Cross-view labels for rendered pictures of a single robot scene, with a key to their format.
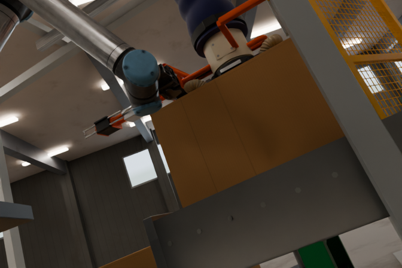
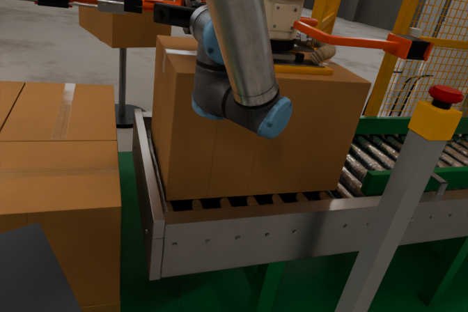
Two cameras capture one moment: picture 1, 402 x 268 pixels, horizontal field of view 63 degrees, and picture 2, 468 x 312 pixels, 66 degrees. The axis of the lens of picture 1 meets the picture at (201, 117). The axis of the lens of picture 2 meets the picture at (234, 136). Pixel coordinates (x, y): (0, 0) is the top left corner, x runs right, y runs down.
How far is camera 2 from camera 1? 0.95 m
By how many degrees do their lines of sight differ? 58
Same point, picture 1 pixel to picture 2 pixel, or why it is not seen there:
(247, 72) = (302, 91)
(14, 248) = not seen: outside the picture
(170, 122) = not seen: hidden behind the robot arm
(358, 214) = (314, 251)
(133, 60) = (279, 116)
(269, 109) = (294, 134)
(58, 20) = (232, 7)
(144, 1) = not seen: outside the picture
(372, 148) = (379, 267)
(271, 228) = (262, 249)
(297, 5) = (426, 169)
